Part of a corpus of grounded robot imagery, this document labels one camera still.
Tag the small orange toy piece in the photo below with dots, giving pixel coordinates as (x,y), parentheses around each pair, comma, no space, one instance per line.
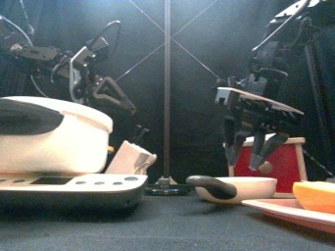
(111,149)

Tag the grey toy stove base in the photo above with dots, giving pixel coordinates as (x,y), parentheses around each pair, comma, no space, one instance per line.
(69,188)

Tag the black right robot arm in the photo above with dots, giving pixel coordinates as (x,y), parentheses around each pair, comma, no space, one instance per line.
(283,36)

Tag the pink tray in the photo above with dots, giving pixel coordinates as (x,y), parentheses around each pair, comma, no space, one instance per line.
(283,209)

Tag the black pole base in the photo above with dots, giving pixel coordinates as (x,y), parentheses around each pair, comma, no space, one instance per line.
(167,188)

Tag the red wooden box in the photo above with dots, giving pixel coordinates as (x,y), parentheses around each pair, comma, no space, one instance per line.
(283,173)

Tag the white toy cooking pot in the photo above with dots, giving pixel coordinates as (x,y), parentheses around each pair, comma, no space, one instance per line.
(52,147)

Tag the orange toy fruit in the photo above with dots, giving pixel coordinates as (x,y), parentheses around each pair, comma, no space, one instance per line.
(316,196)

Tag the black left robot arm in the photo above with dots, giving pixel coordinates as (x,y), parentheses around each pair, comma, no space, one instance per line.
(36,52)

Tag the vertical metal frame pole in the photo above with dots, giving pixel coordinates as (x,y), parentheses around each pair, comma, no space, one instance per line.
(167,81)

